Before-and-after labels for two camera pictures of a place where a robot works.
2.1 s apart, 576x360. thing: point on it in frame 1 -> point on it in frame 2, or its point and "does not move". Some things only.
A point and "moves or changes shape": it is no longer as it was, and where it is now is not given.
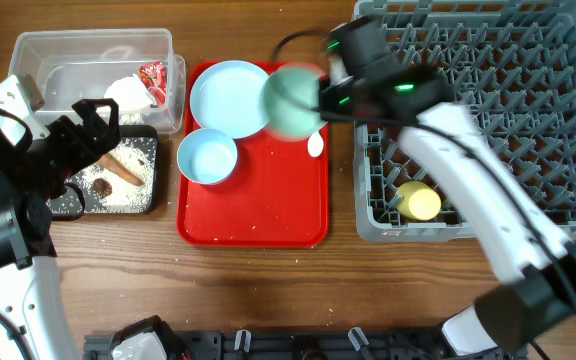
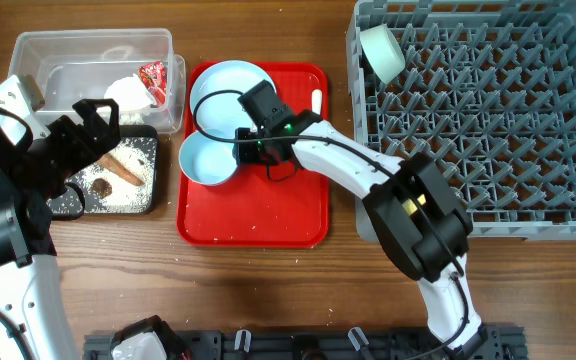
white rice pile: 138,155 does not move
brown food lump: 101,188 does not move
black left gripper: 87,152 does not move
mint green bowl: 293,96 moves or changes shape
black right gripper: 328,107 -> 243,155
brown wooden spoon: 110,161 does not move
